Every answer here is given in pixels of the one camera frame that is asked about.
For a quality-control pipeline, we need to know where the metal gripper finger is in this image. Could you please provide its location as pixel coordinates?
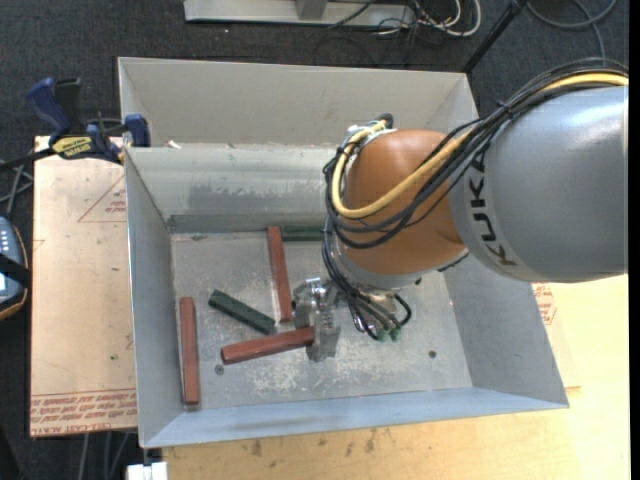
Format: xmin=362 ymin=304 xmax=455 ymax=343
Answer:
xmin=293 ymin=283 xmax=316 ymax=331
xmin=305 ymin=324 xmax=343 ymax=364

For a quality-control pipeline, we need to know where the red-brown block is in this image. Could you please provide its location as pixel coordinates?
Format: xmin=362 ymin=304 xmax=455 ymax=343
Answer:
xmin=220 ymin=325 xmax=316 ymax=366
xmin=265 ymin=225 xmax=296 ymax=325
xmin=178 ymin=296 xmax=203 ymax=409

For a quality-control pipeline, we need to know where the dark green flat block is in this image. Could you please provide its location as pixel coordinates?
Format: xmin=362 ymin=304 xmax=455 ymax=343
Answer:
xmin=207 ymin=288 xmax=278 ymax=336
xmin=279 ymin=224 xmax=326 ymax=243

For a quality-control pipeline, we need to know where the grey metal bin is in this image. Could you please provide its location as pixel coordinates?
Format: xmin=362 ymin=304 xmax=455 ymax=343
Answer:
xmin=117 ymin=56 xmax=571 ymax=450

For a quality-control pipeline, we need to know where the brown cardboard board, red print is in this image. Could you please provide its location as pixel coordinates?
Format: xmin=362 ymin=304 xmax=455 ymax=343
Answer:
xmin=28 ymin=135 xmax=584 ymax=439

